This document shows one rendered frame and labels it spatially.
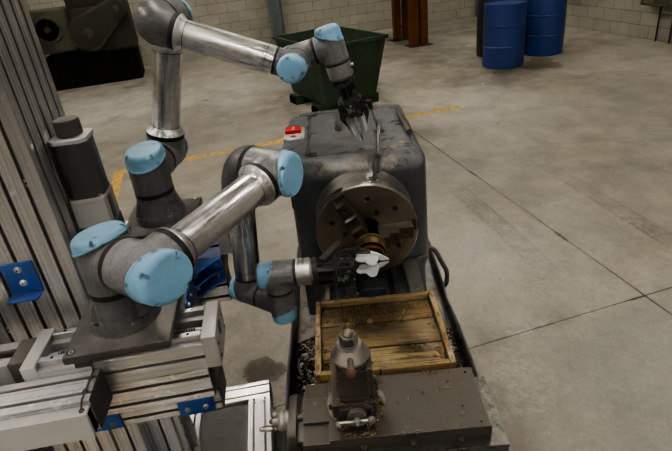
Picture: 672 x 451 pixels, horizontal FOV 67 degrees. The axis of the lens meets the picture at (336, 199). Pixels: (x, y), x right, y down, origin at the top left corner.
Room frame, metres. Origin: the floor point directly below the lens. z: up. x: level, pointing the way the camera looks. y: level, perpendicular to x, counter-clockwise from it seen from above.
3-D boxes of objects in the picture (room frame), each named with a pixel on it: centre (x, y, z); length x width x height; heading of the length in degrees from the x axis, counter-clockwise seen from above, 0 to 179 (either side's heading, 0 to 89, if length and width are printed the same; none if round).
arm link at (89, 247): (0.95, 0.50, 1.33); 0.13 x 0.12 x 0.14; 55
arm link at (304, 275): (1.18, 0.11, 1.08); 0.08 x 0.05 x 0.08; 179
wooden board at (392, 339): (1.11, -0.08, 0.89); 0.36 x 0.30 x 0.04; 89
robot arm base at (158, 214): (1.45, 0.55, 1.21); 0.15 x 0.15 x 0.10
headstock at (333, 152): (1.80, -0.07, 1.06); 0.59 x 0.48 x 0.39; 179
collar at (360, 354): (0.80, 0.01, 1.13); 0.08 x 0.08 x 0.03
